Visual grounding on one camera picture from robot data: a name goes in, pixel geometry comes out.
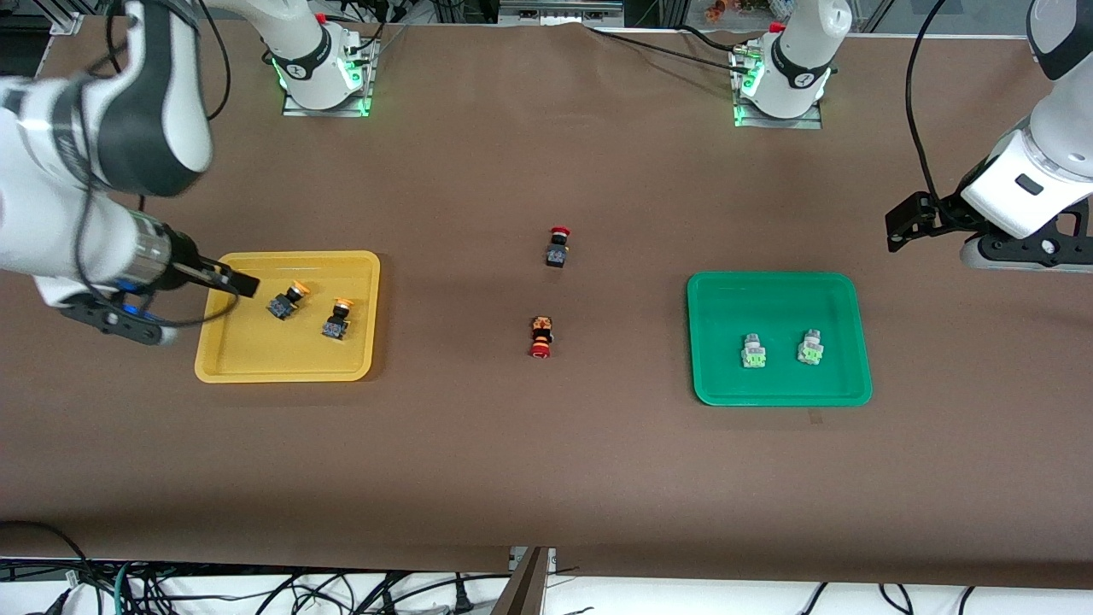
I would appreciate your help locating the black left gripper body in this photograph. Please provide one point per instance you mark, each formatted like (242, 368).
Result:
(944, 211)

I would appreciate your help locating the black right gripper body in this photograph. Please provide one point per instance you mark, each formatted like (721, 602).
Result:
(186, 261)

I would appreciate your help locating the yellow push button switch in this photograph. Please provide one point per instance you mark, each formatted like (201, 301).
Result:
(282, 305)
(336, 325)

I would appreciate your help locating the green push button switch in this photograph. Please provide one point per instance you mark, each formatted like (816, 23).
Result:
(809, 348)
(753, 353)

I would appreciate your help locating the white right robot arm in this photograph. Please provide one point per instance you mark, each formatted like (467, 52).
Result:
(51, 213)

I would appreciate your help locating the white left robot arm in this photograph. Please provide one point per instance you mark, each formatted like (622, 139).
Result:
(1033, 188)

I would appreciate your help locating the yellow plastic tray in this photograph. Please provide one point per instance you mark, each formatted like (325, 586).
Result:
(256, 350)

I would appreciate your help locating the green plastic tray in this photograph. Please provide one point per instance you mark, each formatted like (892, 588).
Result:
(777, 307)

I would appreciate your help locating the large table cover sheet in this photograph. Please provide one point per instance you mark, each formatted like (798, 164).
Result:
(546, 470)

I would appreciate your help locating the black power plug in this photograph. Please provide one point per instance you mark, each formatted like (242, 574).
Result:
(462, 600)

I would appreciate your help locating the dark table leg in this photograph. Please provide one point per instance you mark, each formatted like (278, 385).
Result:
(521, 594)

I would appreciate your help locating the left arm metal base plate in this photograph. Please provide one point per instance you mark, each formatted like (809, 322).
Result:
(815, 120)

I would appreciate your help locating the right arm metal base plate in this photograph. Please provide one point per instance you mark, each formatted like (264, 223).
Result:
(363, 85)

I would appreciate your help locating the red push button switch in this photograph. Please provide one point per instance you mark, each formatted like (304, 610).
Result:
(540, 336)
(557, 254)

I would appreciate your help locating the metal table bracket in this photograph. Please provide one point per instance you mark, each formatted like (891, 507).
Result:
(551, 559)

